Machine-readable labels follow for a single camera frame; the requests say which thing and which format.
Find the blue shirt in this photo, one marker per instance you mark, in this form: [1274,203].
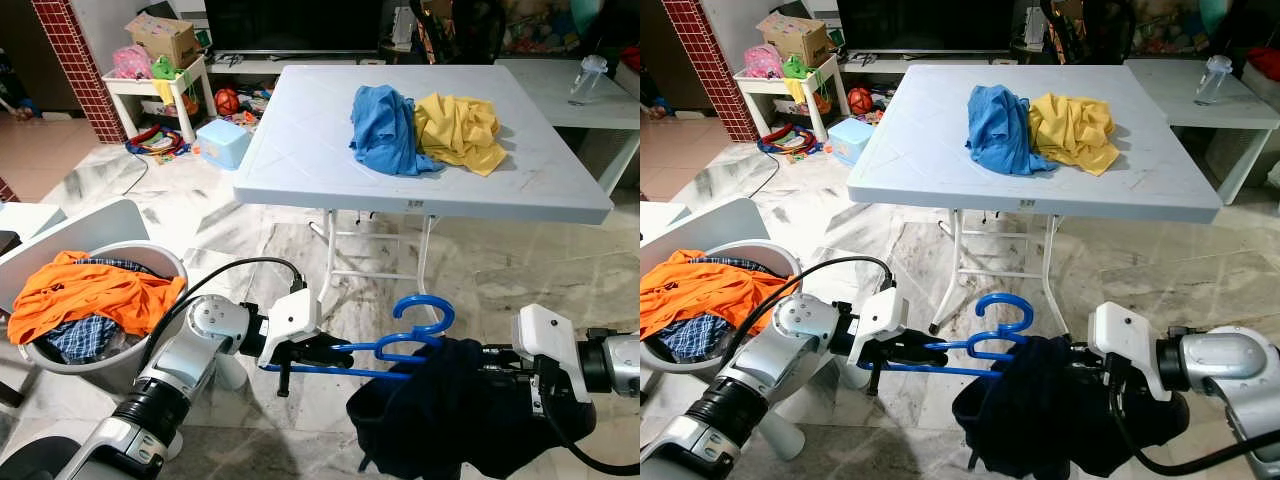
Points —
[380,130]
[995,130]

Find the green toy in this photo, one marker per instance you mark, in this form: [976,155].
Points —
[164,68]
[796,68]

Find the white folding table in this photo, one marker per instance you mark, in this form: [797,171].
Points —
[920,150]
[300,150]

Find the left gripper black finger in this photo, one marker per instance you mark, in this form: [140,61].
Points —
[935,346]
[932,358]
[335,359]
[338,345]

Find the dark navy garment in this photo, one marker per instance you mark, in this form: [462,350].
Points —
[450,410]
[1050,410]

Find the black television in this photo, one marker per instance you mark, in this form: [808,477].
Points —
[925,25]
[290,25]

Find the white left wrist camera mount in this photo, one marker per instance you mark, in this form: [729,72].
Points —
[290,320]
[885,315]

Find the red ball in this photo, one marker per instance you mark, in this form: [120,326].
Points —
[861,102]
[227,102]

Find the small white toy table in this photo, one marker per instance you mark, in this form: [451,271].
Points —
[125,92]
[757,92]

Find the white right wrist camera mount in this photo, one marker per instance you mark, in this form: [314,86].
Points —
[545,335]
[1120,335]

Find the clear plastic jug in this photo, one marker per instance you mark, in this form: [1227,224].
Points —
[587,82]
[1213,82]

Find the pink children's bag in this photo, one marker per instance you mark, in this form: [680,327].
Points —
[132,63]
[763,63]

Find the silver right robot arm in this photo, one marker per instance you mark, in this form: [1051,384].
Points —
[1220,360]
[622,365]

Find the brown cardboard box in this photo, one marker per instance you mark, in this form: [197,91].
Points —
[165,40]
[795,40]

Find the light blue plastic box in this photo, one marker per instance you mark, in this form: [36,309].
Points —
[850,142]
[222,145]

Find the blue plaid garment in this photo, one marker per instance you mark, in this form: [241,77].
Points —
[700,338]
[85,338]

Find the yellow cloth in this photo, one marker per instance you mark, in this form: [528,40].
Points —
[165,92]
[797,92]

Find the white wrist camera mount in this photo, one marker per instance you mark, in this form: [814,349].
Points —
[290,320]
[545,335]
[1120,335]
[885,315]

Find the blue plastic clothes hanger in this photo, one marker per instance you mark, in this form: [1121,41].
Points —
[950,369]
[330,371]

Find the round grey laundry basket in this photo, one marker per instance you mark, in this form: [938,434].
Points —
[690,362]
[60,360]

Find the orange shirt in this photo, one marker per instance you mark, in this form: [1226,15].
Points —
[90,290]
[710,290]

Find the yellow shirt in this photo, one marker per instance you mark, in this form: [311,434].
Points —
[460,130]
[1075,130]

